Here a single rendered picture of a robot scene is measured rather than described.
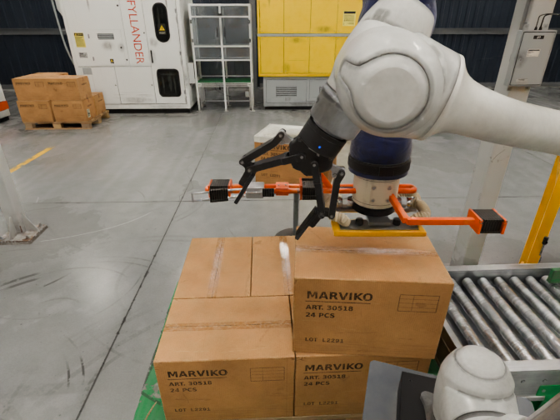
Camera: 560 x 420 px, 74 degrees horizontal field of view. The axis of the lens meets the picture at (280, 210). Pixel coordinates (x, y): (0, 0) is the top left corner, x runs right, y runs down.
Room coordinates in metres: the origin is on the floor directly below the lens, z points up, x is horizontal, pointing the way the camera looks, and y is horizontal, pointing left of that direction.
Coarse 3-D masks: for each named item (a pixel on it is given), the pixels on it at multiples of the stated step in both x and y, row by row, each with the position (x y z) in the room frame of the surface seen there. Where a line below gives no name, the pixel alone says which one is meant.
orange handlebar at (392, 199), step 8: (232, 184) 1.33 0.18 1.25; (264, 184) 1.33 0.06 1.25; (272, 184) 1.33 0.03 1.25; (280, 184) 1.32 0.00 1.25; (288, 184) 1.33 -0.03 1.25; (296, 184) 1.33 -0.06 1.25; (344, 184) 1.33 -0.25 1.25; (352, 184) 1.33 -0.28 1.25; (400, 184) 1.33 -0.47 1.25; (408, 184) 1.33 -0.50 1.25; (232, 192) 1.29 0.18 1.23; (280, 192) 1.28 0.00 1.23; (288, 192) 1.28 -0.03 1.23; (296, 192) 1.28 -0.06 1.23; (328, 192) 1.28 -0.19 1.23; (344, 192) 1.28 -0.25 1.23; (352, 192) 1.28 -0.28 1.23; (400, 192) 1.28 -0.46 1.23; (408, 192) 1.28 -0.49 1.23; (392, 200) 1.19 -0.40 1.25; (400, 208) 1.12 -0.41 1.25; (400, 216) 1.08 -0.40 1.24; (408, 224) 1.04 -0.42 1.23; (416, 224) 1.04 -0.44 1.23; (424, 224) 1.04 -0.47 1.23; (432, 224) 1.04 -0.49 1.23; (440, 224) 1.04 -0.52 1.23; (448, 224) 1.04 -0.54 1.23; (456, 224) 1.04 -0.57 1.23; (464, 224) 1.04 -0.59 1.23; (472, 224) 1.04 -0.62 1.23
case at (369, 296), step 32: (320, 256) 1.28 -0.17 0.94; (352, 256) 1.28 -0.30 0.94; (384, 256) 1.28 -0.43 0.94; (416, 256) 1.28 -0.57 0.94; (320, 288) 1.13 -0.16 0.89; (352, 288) 1.12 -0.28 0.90; (384, 288) 1.12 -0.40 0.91; (416, 288) 1.11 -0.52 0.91; (448, 288) 1.10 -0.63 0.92; (320, 320) 1.13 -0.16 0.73; (352, 320) 1.12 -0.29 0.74; (384, 320) 1.12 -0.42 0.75; (416, 320) 1.11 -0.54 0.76; (320, 352) 1.13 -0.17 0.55; (352, 352) 1.12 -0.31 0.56; (384, 352) 1.11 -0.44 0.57; (416, 352) 1.11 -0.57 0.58
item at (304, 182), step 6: (300, 180) 1.33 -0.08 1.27; (306, 180) 1.35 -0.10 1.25; (312, 180) 1.35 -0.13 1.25; (300, 186) 1.27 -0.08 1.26; (306, 186) 1.30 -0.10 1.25; (312, 186) 1.30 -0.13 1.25; (300, 192) 1.27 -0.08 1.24; (306, 192) 1.27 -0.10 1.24; (312, 192) 1.27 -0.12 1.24; (300, 198) 1.27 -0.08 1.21; (306, 198) 1.26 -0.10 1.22; (312, 198) 1.26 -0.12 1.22
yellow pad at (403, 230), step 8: (336, 224) 1.23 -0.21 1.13; (352, 224) 1.22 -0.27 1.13; (360, 224) 1.20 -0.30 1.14; (392, 224) 1.22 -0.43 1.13; (400, 224) 1.22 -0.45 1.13; (336, 232) 1.17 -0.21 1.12; (344, 232) 1.17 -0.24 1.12; (352, 232) 1.17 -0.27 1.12; (360, 232) 1.17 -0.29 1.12; (368, 232) 1.17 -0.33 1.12; (376, 232) 1.17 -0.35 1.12; (384, 232) 1.17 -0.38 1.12; (392, 232) 1.17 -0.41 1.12; (400, 232) 1.17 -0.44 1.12; (408, 232) 1.17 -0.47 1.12; (416, 232) 1.17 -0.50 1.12; (424, 232) 1.17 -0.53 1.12
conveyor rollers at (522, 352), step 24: (456, 288) 1.56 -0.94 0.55; (504, 288) 1.57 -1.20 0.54; (528, 288) 1.56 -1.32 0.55; (552, 288) 1.58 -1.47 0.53; (456, 312) 1.38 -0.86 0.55; (504, 312) 1.40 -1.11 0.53; (528, 312) 1.38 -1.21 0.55; (552, 312) 1.38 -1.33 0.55; (504, 336) 1.25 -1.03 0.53; (528, 336) 1.23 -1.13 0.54; (552, 336) 1.22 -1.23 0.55; (504, 360) 1.10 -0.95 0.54
